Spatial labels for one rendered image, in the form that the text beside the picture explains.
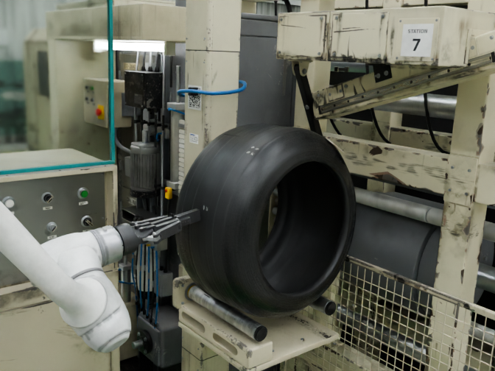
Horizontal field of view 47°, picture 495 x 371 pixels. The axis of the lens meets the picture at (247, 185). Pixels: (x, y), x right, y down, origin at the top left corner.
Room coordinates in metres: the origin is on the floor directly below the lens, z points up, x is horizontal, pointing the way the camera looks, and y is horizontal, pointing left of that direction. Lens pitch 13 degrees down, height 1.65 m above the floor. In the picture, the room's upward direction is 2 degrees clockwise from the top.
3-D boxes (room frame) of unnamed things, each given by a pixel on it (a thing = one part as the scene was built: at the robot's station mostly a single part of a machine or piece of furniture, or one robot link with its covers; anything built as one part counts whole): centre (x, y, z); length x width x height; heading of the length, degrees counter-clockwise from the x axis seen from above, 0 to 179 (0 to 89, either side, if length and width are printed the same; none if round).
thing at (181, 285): (1.78, 0.06, 0.90); 0.40 x 0.03 x 0.10; 129
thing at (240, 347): (1.56, 0.06, 0.84); 0.36 x 0.09 x 0.06; 39
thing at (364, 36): (1.74, -0.36, 1.71); 0.61 x 0.25 x 0.15; 39
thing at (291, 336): (1.65, -0.05, 0.80); 0.37 x 0.36 x 0.02; 129
